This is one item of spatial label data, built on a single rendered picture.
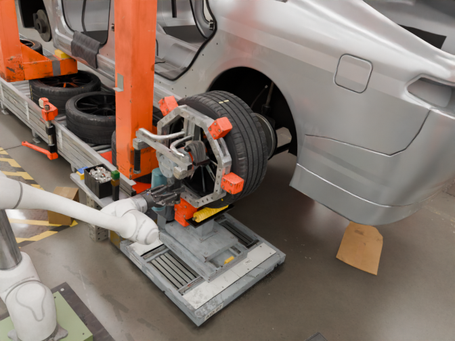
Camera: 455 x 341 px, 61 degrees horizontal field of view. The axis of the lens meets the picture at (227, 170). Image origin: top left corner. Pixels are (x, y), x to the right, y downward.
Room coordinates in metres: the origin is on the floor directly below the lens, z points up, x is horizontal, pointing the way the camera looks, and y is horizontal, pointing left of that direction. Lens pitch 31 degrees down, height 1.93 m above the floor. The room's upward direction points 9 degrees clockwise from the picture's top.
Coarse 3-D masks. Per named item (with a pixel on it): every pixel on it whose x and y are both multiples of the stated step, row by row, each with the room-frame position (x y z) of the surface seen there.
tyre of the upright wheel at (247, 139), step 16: (192, 96) 2.00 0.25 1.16; (208, 96) 1.99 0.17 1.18; (224, 96) 2.02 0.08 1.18; (208, 112) 1.89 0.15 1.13; (224, 112) 1.86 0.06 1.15; (240, 112) 1.92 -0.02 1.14; (240, 128) 1.83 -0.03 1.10; (256, 128) 1.91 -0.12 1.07; (240, 144) 1.76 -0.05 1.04; (256, 144) 1.85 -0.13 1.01; (240, 160) 1.73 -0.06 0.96; (256, 160) 1.81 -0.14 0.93; (240, 176) 1.72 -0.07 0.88; (256, 176) 1.82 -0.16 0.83; (240, 192) 1.75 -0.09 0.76
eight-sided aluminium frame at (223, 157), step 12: (180, 108) 1.90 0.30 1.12; (192, 108) 1.93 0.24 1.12; (168, 120) 1.96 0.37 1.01; (192, 120) 1.84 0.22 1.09; (204, 120) 1.80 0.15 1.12; (168, 132) 2.04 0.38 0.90; (204, 132) 1.78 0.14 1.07; (168, 144) 2.04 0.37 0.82; (216, 144) 1.73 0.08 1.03; (156, 156) 2.01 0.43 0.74; (216, 156) 1.72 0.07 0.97; (228, 156) 1.73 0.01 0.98; (228, 168) 1.71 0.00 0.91; (168, 180) 1.94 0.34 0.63; (216, 180) 1.70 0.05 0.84; (192, 192) 1.87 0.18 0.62; (216, 192) 1.69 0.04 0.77; (192, 204) 1.79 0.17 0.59
